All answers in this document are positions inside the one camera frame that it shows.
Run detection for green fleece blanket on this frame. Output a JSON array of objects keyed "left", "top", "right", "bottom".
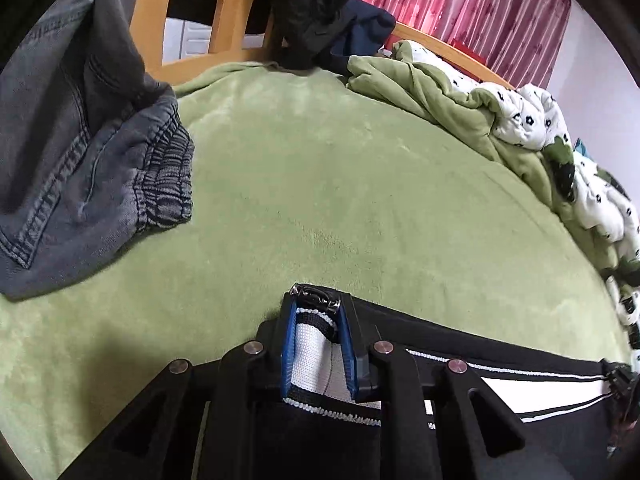
[{"left": 0, "top": 60, "right": 632, "bottom": 480}]

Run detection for black jacket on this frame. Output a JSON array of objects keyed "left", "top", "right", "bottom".
[{"left": 260, "top": 0, "right": 357, "bottom": 69}]

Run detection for pink curtain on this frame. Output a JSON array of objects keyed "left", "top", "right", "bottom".
[{"left": 332, "top": 0, "right": 573, "bottom": 89}]

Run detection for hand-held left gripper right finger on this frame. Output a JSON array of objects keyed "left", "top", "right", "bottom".
[{"left": 339, "top": 296, "right": 576, "bottom": 480}]

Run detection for white cabinet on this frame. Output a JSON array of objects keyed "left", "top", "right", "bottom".
[{"left": 161, "top": 16, "right": 266, "bottom": 64}]

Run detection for wooden bed frame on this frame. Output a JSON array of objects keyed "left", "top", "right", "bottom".
[{"left": 129, "top": 0, "right": 516, "bottom": 91}]

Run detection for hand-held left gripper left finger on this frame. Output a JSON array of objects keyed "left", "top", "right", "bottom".
[{"left": 57, "top": 284, "right": 302, "bottom": 480}]

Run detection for black pants with white waistband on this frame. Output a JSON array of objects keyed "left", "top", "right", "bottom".
[{"left": 197, "top": 285, "right": 626, "bottom": 480}]

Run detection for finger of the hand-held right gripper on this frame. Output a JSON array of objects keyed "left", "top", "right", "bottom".
[{"left": 599, "top": 358, "right": 637, "bottom": 403}]

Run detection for navy garment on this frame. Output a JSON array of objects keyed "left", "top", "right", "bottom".
[{"left": 327, "top": 0, "right": 397, "bottom": 76}]

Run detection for green floral quilt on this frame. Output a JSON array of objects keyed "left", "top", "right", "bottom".
[{"left": 346, "top": 39, "right": 640, "bottom": 376}]

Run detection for grey denim jeans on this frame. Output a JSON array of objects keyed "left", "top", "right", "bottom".
[{"left": 0, "top": 0, "right": 196, "bottom": 302}]

